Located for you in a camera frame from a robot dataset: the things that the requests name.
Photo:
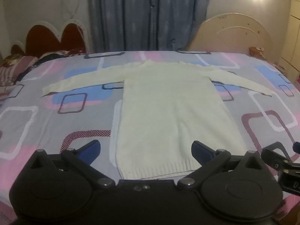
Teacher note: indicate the patterned grey pink bedsheet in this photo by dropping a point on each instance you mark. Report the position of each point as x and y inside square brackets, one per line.
[58, 126]

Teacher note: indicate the cream wardrobe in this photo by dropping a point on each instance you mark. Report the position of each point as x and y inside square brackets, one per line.
[290, 51]

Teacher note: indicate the blue patterned curtain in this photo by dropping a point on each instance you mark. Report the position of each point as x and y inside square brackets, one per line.
[140, 16]

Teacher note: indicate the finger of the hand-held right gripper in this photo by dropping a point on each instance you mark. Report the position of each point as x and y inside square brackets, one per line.
[276, 151]

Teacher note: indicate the cream arched headboard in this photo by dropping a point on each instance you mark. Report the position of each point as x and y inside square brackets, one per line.
[234, 39]

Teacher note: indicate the cream knitted sweater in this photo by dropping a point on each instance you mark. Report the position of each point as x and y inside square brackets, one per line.
[164, 121]

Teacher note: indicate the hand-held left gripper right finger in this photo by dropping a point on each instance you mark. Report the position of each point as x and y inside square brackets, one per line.
[198, 148]

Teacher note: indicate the dark cloth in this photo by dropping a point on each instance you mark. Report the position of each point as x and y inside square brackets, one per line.
[52, 56]

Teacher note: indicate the orange cloth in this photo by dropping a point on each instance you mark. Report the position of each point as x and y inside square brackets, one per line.
[256, 51]

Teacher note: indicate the striped pillow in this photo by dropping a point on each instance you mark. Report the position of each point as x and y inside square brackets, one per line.
[14, 68]

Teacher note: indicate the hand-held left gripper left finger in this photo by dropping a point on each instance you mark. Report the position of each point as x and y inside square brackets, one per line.
[93, 147]

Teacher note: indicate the red headboard with white trim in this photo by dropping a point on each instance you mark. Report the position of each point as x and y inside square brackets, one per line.
[35, 39]

